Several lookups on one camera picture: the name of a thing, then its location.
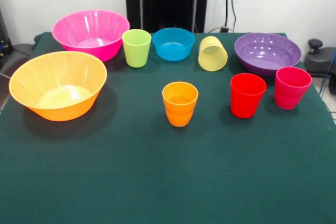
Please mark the orange cup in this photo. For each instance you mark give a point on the orange cup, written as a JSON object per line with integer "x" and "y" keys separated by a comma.
{"x": 179, "y": 116}

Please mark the yellow cup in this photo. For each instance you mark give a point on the yellow cup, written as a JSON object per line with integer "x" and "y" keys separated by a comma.
{"x": 212, "y": 58}

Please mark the red cup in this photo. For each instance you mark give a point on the red cup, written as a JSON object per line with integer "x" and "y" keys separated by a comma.
{"x": 245, "y": 103}

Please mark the purple bowl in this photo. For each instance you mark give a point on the purple bowl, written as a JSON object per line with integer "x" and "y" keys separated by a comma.
{"x": 267, "y": 64}

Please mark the blue bowl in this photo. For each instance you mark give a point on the blue bowl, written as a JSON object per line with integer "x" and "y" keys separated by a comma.
{"x": 173, "y": 53}

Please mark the lime green cup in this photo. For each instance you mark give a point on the lime green cup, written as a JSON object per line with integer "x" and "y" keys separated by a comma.
{"x": 136, "y": 56}

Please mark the dark green tablecloth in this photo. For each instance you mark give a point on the dark green tablecloth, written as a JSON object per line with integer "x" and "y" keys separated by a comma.
{"x": 157, "y": 155}

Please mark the large pink bowl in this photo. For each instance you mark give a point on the large pink bowl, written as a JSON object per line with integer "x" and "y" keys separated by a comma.
{"x": 89, "y": 32}

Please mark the large orange bowl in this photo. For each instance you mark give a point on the large orange bowl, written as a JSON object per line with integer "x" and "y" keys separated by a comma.
{"x": 57, "y": 108}

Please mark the magenta cup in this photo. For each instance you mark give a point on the magenta cup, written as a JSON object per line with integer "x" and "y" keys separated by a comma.
{"x": 288, "y": 95}

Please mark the dark chair base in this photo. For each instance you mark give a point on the dark chair base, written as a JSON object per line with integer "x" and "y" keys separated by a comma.
{"x": 319, "y": 61}
{"x": 18, "y": 56}

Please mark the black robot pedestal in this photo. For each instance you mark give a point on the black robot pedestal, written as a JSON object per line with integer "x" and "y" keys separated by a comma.
{"x": 168, "y": 6}

